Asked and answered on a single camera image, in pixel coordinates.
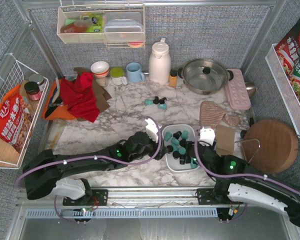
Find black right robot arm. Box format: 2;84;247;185
190;127;300;228

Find clear wine glass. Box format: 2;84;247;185
146;80;162;91

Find orange tray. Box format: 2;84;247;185
41;81;76;121

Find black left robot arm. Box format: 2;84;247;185
17;117;168;200

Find red jam jar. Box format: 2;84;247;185
24;81;42;102

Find glass jar green lid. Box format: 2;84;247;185
109;67;128;86

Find yellow spice bottle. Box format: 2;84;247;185
169;69;178;88

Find red cloth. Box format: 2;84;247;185
59;72;100;123

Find metal ladle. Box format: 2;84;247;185
245;81;258;99

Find teal coffee capsule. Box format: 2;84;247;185
144;99;154;106
158;103;167;110
181;130;189;140
190;158;199;169
170;137;180;146
172;144;179;152
164;131;173;142
178;147;187;155

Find small glass jar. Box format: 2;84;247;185
96;77;109;88

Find round wooden cutting board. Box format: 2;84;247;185
241;119;299;174

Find small dark jar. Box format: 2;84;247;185
28;73;45;92

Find white mesh side basket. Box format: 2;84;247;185
265;43;300;135

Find light blue mug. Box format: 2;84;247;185
126;62;145;83

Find brown felt mat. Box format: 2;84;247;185
72;67;112;115

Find pink egg tray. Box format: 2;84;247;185
224;68;251;111

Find white orange striped bowl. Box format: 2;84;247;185
90;61;110;78

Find white thermos jug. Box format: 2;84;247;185
148;38;171;85

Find white storage basket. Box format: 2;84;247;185
162;124;199;173

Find clear plastic container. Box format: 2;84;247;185
103;11;144;43

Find striped brown mat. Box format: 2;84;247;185
199;101;241;129

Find steel pot with lid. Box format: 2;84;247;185
177;58;234;95

